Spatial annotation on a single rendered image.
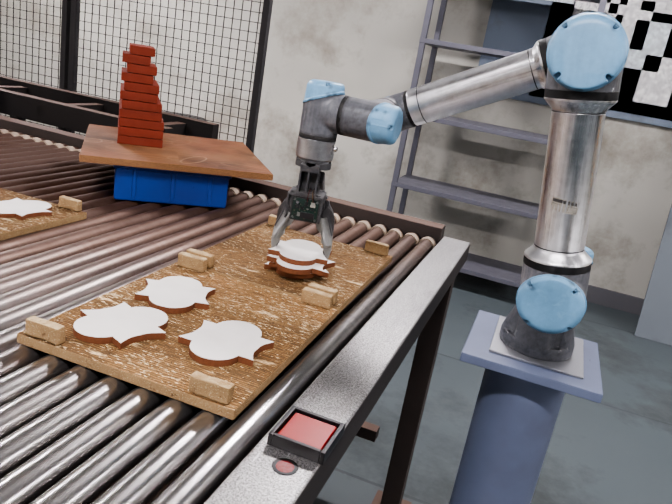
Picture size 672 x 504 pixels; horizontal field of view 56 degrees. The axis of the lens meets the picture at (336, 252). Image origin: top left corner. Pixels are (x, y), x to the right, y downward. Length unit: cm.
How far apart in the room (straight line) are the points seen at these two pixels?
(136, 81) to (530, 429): 136
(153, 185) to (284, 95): 347
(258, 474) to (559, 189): 68
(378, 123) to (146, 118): 91
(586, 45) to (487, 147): 369
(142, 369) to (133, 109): 114
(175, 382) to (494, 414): 74
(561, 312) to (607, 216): 364
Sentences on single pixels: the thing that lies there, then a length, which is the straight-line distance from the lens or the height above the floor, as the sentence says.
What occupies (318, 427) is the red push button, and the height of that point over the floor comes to 93.
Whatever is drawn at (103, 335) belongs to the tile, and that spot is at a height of 95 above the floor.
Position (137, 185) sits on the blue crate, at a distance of 177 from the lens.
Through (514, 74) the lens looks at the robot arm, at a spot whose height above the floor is 140.
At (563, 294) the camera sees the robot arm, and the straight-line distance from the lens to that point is 114.
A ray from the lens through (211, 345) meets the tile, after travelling 96.
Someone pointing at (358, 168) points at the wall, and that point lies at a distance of 497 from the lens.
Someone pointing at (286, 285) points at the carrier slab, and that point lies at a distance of 125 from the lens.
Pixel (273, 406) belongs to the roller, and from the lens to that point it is 89.
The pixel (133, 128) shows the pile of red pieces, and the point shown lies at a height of 109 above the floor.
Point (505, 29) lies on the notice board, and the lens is 472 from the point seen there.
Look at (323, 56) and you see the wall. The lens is 505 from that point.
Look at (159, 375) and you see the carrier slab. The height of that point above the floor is 94.
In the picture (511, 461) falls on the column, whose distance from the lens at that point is 144.
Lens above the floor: 139
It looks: 17 degrees down
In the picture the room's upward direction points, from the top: 10 degrees clockwise
